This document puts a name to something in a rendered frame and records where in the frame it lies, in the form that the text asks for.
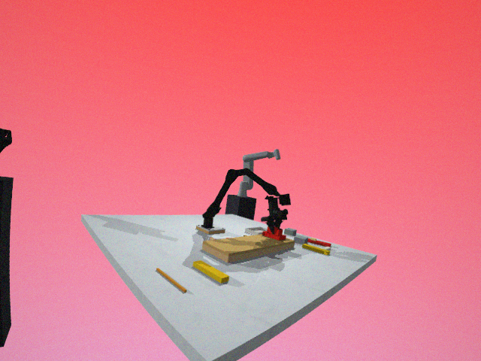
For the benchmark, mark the red flat bar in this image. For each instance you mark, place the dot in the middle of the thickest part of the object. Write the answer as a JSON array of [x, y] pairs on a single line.
[[314, 241]]

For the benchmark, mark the orange thin rod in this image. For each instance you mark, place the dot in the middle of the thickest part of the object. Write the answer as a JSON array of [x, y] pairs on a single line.
[[171, 280]]

